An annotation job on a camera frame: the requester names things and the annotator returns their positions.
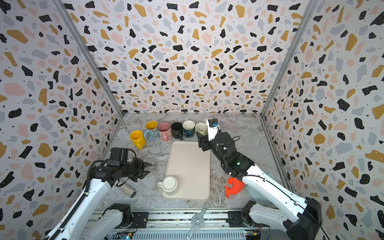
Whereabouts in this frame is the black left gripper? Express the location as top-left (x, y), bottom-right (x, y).
top-left (120, 156), bottom-right (152, 182)

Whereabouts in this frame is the light green mug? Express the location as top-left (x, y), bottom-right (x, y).
top-left (195, 123), bottom-right (208, 140)

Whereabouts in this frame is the white mug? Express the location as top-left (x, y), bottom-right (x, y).
top-left (157, 176), bottom-right (178, 195)

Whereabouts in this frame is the blue patterned mug yellow inside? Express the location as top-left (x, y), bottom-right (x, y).
top-left (144, 121), bottom-right (160, 141)

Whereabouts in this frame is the dark green mug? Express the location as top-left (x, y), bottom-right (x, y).
top-left (183, 120), bottom-right (196, 138)

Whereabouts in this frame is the pink mug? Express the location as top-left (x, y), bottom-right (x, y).
top-left (158, 122), bottom-right (172, 141)

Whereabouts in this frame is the black mug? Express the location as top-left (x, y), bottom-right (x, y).
top-left (171, 122), bottom-right (184, 141)

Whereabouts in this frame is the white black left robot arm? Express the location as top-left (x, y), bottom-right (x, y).
top-left (45, 148), bottom-right (151, 240)

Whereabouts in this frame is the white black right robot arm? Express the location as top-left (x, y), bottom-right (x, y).
top-left (197, 132), bottom-right (322, 240)

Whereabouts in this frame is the glittery silver cylinder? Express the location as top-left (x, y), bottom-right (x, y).
top-left (116, 183), bottom-right (137, 198)

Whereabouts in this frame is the beige tray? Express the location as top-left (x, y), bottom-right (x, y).
top-left (162, 141), bottom-right (211, 201)

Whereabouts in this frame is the red shark plush toy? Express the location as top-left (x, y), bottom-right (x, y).
top-left (226, 177), bottom-right (245, 199)

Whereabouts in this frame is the teal cloth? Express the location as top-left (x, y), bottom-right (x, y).
top-left (246, 185), bottom-right (278, 209)

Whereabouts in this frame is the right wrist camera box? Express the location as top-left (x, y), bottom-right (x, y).
top-left (206, 118), bottom-right (221, 141)

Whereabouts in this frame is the metal perforated bracket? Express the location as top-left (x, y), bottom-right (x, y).
top-left (185, 203), bottom-right (210, 240)

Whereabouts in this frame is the aluminium corner post right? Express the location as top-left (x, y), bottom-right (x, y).
top-left (260, 0), bottom-right (319, 117)

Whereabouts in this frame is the aluminium corner post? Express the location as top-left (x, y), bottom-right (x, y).
top-left (51, 1), bottom-right (124, 118)
top-left (260, 0), bottom-right (319, 117)

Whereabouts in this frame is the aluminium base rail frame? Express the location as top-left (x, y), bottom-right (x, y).
top-left (56, 208), bottom-right (316, 240)

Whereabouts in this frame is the aluminium corner post left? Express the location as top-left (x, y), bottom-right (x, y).
top-left (51, 1), bottom-right (124, 118)

